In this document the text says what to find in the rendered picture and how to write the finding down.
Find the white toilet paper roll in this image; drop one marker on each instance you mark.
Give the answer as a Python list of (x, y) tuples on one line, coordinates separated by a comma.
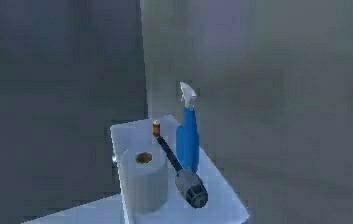
[(144, 185)]

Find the grey dish brush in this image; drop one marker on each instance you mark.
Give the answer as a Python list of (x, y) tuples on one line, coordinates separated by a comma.
[(189, 186)]

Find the blue spray bottle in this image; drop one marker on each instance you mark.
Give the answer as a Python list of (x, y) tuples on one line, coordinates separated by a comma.
[(187, 136)]

